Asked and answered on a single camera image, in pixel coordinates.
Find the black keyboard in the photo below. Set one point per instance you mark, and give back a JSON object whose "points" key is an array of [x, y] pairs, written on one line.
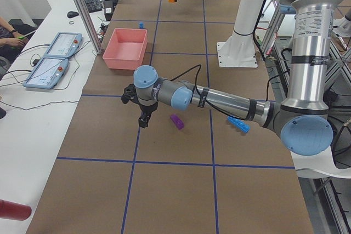
{"points": [[93, 5]]}

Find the upper teach pendant tablet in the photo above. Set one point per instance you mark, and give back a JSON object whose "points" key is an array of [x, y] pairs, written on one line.
{"points": [[64, 45]]}

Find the black box with label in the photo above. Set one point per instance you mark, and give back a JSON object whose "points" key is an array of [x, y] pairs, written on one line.
{"points": [[108, 9]]}

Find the pink plastic box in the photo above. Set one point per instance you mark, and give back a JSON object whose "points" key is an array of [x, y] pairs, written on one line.
{"points": [[126, 48]]}

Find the red cylinder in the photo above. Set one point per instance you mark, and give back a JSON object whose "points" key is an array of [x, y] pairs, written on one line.
{"points": [[14, 211]]}

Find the seated person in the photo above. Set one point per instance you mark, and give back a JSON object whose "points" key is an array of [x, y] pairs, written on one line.
{"points": [[13, 39]]}

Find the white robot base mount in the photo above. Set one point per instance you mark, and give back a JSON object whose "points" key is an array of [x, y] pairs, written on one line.
{"points": [[239, 49]]}

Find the aluminium frame post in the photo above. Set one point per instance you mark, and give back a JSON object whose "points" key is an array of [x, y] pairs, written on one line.
{"points": [[85, 16]]}

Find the teach pendant tablet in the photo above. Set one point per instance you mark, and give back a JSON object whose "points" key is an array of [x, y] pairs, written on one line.
{"points": [[64, 45], [47, 73]]}

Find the long blue studded block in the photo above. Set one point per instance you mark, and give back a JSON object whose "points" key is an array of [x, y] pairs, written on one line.
{"points": [[245, 128]]}

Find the purple long block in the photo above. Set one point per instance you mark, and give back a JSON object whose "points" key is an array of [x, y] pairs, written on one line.
{"points": [[177, 121]]}

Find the black computer mouse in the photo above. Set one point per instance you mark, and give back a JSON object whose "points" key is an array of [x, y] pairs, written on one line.
{"points": [[72, 14]]}

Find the lower teach pendant tablet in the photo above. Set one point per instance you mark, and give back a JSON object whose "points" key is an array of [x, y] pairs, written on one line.
{"points": [[47, 73]]}

